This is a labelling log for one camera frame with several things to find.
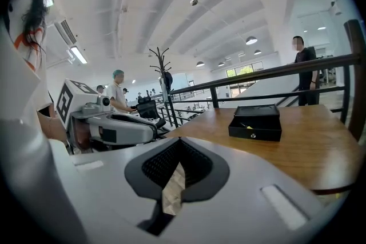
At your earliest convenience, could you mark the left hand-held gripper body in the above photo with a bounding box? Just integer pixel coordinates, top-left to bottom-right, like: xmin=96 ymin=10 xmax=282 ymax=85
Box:
xmin=55 ymin=78 xmax=112 ymax=154

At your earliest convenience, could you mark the ceiling tube light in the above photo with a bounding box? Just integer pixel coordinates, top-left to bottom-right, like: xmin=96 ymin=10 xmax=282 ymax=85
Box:
xmin=69 ymin=46 xmax=89 ymax=65

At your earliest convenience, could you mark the person's left forearm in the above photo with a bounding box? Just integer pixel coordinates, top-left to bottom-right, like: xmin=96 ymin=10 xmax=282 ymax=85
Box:
xmin=37 ymin=110 xmax=69 ymax=144

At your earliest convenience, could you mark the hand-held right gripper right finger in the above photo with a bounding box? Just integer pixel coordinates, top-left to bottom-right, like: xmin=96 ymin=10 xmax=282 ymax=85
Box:
xmin=159 ymin=136 xmax=327 ymax=244

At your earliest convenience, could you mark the white air conditioner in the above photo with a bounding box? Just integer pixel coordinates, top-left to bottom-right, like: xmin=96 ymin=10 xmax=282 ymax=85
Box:
xmin=53 ymin=19 xmax=77 ymax=46

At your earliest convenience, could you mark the large window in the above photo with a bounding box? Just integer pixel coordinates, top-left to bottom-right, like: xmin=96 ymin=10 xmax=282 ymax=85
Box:
xmin=225 ymin=61 xmax=264 ymax=79

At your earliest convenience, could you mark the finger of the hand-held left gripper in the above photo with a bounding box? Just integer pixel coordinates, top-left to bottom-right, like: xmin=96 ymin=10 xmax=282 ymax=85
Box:
xmin=109 ymin=113 xmax=167 ymax=130
xmin=86 ymin=115 xmax=158 ymax=146

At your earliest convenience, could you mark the black office chair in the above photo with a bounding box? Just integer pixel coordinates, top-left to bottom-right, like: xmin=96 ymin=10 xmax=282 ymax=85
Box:
xmin=134 ymin=96 xmax=167 ymax=130

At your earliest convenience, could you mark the dark railing with wooden handrail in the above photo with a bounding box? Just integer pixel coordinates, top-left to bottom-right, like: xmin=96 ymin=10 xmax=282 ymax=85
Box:
xmin=156 ymin=19 xmax=366 ymax=142

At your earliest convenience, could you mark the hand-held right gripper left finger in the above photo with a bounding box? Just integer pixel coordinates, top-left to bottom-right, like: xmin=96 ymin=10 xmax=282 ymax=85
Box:
xmin=70 ymin=136 xmax=181 ymax=244

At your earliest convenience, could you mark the black coat rack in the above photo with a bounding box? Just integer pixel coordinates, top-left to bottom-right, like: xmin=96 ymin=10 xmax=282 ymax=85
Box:
xmin=148 ymin=47 xmax=180 ymax=129

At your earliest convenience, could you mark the black storage box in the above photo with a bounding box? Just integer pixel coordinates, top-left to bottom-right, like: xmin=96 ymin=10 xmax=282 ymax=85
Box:
xmin=228 ymin=103 xmax=283 ymax=143

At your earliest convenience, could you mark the dark hanging garment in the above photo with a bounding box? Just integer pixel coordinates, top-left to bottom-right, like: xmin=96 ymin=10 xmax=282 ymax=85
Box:
xmin=163 ymin=71 xmax=174 ymax=90

